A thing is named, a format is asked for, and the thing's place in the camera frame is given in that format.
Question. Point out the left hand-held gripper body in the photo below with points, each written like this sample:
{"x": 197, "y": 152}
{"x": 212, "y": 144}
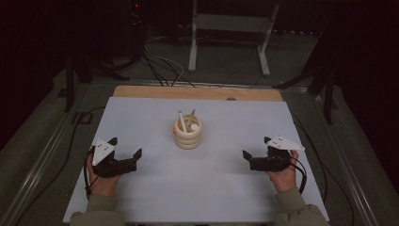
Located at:
{"x": 113, "y": 168}

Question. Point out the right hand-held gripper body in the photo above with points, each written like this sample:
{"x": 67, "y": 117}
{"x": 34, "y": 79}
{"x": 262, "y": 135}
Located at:
{"x": 269, "y": 163}

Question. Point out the cream ringed pen holder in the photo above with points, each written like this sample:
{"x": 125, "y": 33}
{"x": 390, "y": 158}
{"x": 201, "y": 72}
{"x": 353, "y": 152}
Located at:
{"x": 187, "y": 139}

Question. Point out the white pen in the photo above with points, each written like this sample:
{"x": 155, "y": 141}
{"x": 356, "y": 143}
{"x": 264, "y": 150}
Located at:
{"x": 182, "y": 121}

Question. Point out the green and white glue stick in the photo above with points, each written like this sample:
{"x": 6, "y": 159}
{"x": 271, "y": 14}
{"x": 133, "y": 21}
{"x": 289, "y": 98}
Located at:
{"x": 194, "y": 127}

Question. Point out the person's left hand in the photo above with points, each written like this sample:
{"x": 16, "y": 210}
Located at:
{"x": 105, "y": 186}

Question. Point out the person's right hand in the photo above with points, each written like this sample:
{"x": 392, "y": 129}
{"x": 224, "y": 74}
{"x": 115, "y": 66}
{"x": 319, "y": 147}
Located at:
{"x": 284, "y": 180}

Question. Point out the white table mat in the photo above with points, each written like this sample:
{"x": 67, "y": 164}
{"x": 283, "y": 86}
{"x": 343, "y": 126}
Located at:
{"x": 200, "y": 194}

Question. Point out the black stand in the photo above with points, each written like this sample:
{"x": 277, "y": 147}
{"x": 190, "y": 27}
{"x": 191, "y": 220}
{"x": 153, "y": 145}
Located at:
{"x": 327, "y": 94}
{"x": 69, "y": 84}

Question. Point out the white metal stand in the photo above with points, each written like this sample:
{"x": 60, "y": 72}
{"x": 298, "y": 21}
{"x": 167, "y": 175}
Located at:
{"x": 230, "y": 22}

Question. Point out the dark equipment with red light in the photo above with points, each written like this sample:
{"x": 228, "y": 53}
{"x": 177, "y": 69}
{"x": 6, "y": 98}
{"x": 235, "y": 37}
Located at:
{"x": 135, "y": 19}

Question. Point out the black floor bracket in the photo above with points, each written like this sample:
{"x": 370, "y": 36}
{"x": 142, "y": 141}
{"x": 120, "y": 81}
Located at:
{"x": 82, "y": 118}

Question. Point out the metal floor rail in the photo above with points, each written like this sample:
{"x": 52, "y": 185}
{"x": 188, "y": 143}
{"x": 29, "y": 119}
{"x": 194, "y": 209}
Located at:
{"x": 40, "y": 163}
{"x": 219, "y": 84}
{"x": 348, "y": 175}

